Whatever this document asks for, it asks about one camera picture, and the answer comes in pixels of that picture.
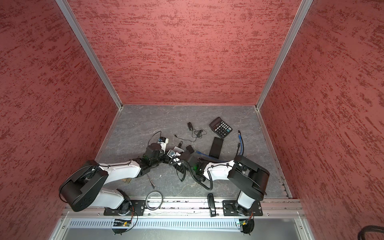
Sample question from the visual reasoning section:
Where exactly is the black rectangular box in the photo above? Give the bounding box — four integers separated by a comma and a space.
209, 137, 224, 159

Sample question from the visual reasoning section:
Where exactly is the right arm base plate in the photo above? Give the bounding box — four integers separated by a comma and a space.
222, 200, 263, 217

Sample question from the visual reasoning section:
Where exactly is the black hose bottom right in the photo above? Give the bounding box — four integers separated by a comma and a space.
357, 225, 384, 240

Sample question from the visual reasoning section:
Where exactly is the black calculator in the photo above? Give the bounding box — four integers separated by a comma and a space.
209, 117, 233, 139

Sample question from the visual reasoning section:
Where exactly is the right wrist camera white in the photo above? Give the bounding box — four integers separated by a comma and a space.
167, 150, 181, 159

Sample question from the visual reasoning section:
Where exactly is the black power adapter with cord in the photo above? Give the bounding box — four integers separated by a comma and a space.
174, 122, 207, 143

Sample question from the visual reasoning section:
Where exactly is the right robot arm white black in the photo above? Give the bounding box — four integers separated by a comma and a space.
171, 152, 270, 217

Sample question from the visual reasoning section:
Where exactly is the metal spoon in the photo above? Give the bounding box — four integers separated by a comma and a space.
146, 174, 157, 190

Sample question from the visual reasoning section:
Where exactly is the black cable ring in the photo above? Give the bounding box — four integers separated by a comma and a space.
145, 190, 164, 211

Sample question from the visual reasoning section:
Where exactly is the black ethernet cable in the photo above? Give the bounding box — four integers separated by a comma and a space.
235, 130, 244, 157

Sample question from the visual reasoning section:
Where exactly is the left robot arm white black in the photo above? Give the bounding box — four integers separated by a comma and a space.
59, 141, 168, 212

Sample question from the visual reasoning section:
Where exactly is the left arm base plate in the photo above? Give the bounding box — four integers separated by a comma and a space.
104, 200, 145, 218

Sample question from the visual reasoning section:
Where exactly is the black clip handle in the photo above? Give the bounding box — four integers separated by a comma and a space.
207, 193, 217, 217

